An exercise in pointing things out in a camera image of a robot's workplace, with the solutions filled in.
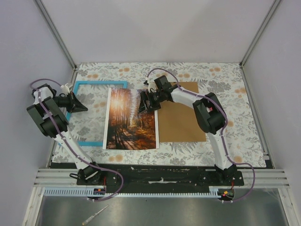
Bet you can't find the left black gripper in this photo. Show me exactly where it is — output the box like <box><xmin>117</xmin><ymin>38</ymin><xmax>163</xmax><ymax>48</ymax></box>
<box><xmin>52</xmin><ymin>92</ymin><xmax>87</xmax><ymax>114</ymax></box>

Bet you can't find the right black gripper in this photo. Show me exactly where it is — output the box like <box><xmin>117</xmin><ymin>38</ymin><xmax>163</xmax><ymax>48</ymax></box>
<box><xmin>138</xmin><ymin>90</ymin><xmax>165</xmax><ymax>114</ymax></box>

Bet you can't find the blue picture frame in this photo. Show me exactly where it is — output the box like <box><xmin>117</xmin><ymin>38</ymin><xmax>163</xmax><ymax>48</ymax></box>
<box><xmin>66</xmin><ymin>81</ymin><xmax>127</xmax><ymax>147</ymax></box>

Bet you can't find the autumn forest photo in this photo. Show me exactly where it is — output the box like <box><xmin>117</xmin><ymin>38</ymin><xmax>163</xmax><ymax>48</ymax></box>
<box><xmin>103</xmin><ymin>88</ymin><xmax>159</xmax><ymax>150</ymax></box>

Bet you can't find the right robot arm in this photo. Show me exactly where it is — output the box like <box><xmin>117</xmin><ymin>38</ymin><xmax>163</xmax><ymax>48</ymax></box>
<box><xmin>138</xmin><ymin>76</ymin><xmax>237</xmax><ymax>186</ymax></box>

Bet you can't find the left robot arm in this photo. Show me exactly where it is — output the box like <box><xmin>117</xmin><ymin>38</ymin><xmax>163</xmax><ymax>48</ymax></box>
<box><xmin>27</xmin><ymin>84</ymin><xmax>105</xmax><ymax>185</ymax></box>

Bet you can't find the floral patterned table mat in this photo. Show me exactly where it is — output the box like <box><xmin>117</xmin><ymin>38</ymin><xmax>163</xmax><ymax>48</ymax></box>
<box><xmin>76</xmin><ymin>63</ymin><xmax>270</xmax><ymax>168</ymax></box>

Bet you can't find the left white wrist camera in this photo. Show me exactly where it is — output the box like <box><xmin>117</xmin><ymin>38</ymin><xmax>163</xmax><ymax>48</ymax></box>
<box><xmin>60</xmin><ymin>83</ymin><xmax>73</xmax><ymax>95</ymax></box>

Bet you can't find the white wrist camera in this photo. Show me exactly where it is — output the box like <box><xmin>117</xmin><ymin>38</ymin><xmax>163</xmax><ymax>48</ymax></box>
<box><xmin>143</xmin><ymin>80</ymin><xmax>157</xmax><ymax>92</ymax></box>
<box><xmin>60</xmin><ymin>83</ymin><xmax>73</xmax><ymax>95</ymax></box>

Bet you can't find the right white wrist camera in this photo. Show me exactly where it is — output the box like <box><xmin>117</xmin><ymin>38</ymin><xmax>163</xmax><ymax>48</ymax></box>
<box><xmin>143</xmin><ymin>80</ymin><xmax>157</xmax><ymax>92</ymax></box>

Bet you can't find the brown frame backing board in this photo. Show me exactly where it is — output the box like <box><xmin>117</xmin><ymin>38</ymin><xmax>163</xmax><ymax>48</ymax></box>
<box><xmin>157</xmin><ymin>81</ymin><xmax>207</xmax><ymax>143</ymax></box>

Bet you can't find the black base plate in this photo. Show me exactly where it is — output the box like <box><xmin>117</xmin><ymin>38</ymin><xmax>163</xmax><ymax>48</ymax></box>
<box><xmin>50</xmin><ymin>162</ymin><xmax>245</xmax><ymax>194</ymax></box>

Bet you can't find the aluminium rail bar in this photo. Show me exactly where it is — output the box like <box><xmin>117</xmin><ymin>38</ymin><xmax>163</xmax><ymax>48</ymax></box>
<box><xmin>34</xmin><ymin>168</ymin><xmax>80</xmax><ymax>188</ymax></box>

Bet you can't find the left aluminium corner post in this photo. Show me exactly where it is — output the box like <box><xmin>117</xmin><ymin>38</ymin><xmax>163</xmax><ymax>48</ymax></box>
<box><xmin>34</xmin><ymin>0</ymin><xmax>77</xmax><ymax>71</ymax></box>

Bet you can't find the aluminium corner post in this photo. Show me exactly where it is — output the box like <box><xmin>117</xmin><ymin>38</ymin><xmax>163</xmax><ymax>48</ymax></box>
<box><xmin>34</xmin><ymin>0</ymin><xmax>77</xmax><ymax>71</ymax></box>
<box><xmin>239</xmin><ymin>0</ymin><xmax>282</xmax><ymax>68</ymax></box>

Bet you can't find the clear handled screwdriver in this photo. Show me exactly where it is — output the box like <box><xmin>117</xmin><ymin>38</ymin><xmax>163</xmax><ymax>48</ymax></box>
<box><xmin>82</xmin><ymin>205</ymin><xmax>109</xmax><ymax>226</ymax></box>

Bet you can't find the light blue cable duct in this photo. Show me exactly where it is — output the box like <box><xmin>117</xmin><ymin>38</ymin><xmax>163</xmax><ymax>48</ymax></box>
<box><xmin>44</xmin><ymin>187</ymin><xmax>222</xmax><ymax>198</ymax></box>

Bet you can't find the right aluminium corner post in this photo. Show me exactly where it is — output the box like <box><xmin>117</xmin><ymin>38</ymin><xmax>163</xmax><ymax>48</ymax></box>
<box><xmin>239</xmin><ymin>0</ymin><xmax>282</xmax><ymax>68</ymax></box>

